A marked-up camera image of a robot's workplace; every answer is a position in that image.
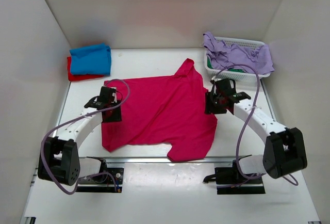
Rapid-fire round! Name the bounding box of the folded blue t shirt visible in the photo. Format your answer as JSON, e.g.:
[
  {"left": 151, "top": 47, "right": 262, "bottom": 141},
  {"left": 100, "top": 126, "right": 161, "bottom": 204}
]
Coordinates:
[{"left": 70, "top": 43, "right": 111, "bottom": 76}]

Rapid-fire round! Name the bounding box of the white plastic laundry basket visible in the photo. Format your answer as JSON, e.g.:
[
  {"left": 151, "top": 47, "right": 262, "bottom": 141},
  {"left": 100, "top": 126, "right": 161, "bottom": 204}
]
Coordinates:
[{"left": 204, "top": 36, "right": 270, "bottom": 82}]

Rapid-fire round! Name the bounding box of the aluminium rail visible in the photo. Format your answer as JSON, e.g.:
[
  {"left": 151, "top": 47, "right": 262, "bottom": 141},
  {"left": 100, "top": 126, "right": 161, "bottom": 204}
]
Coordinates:
[{"left": 79, "top": 156, "right": 253, "bottom": 164}]

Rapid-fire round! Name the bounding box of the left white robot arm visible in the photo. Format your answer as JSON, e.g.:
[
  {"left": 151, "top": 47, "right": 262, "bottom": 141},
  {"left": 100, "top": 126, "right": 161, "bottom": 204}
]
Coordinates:
[{"left": 43, "top": 87, "right": 121, "bottom": 186}]

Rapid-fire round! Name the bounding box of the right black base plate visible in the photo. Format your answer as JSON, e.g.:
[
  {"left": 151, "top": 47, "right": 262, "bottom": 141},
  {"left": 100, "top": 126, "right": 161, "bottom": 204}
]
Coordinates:
[{"left": 203, "top": 161, "right": 266, "bottom": 195}]

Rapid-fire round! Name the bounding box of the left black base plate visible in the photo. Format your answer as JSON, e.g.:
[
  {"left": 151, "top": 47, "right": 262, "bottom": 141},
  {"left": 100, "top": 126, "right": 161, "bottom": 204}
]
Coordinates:
[{"left": 76, "top": 157, "right": 124, "bottom": 194}]

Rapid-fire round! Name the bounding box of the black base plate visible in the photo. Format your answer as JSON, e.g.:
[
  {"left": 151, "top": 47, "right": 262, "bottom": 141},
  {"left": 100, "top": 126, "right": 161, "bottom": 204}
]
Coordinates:
[
  {"left": 203, "top": 161, "right": 266, "bottom": 195},
  {"left": 76, "top": 157, "right": 124, "bottom": 194}
]

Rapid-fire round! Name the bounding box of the folded red t shirt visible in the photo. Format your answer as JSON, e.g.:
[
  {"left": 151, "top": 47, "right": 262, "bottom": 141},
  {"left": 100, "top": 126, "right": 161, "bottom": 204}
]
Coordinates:
[{"left": 67, "top": 56, "right": 105, "bottom": 82}]

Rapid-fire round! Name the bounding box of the green t shirt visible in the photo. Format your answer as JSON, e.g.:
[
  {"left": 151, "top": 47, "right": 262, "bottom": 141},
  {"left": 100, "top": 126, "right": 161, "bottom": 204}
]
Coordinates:
[{"left": 207, "top": 61, "right": 244, "bottom": 73}]

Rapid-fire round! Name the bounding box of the lavender t shirt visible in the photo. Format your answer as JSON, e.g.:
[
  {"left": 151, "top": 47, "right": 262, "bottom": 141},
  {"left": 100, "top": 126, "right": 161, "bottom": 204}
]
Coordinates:
[{"left": 203, "top": 31, "right": 274, "bottom": 75}]

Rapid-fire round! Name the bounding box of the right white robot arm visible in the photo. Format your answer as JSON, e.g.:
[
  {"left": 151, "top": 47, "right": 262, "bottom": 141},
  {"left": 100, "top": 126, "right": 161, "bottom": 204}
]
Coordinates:
[{"left": 205, "top": 79, "right": 308, "bottom": 183}]

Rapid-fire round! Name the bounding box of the magenta t shirt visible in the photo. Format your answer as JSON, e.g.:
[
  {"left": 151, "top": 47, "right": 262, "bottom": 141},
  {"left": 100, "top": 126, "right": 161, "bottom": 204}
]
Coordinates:
[{"left": 101, "top": 58, "right": 217, "bottom": 162}]

